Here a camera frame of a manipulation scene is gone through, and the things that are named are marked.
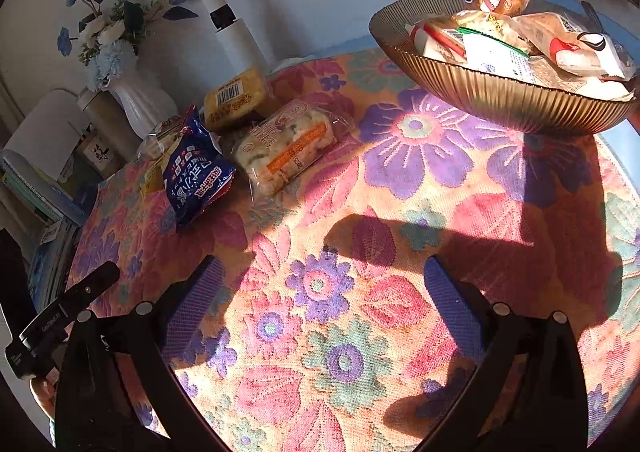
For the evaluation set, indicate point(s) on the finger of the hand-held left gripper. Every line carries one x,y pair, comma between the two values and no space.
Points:
95,282

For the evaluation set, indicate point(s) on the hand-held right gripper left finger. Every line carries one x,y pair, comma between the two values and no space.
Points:
195,312

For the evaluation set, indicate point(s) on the toast packet black oval label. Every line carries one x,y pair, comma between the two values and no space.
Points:
580,44

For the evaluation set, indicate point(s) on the small clear cookie packet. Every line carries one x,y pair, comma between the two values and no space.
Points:
160,139

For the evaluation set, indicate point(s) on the plain white snack packet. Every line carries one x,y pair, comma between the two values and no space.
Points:
500,64

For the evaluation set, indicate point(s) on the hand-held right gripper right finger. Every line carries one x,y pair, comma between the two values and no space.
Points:
450,312

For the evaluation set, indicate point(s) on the small brown snack packet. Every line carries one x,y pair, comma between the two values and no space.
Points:
152,174

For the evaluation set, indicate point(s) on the white ribbed vase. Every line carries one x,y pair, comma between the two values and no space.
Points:
145,101

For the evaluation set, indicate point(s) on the clear bread packet orange label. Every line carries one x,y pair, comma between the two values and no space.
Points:
290,146

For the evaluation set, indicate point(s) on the clear cracker packet green label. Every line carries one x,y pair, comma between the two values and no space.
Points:
492,26

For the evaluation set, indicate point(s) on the blue snack packet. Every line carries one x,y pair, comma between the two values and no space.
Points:
200,171

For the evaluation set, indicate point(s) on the light blue plastic panel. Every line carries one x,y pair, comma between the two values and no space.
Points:
565,1

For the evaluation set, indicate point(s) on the blue artificial flower bouquet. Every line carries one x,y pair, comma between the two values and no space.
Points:
107,56

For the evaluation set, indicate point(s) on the amber ribbed glass bowl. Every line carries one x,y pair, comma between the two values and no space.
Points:
475,96

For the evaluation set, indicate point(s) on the floral tablecloth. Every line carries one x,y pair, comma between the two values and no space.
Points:
400,182

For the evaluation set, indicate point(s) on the person's left hand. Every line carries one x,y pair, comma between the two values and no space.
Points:
42,392

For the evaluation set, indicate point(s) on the stack of flat books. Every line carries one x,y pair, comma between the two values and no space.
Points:
50,262

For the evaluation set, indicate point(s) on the yellow cake packet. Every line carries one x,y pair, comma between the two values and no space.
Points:
232,99

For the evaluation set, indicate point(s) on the white bread packet red stripe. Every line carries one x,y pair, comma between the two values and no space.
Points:
437,41

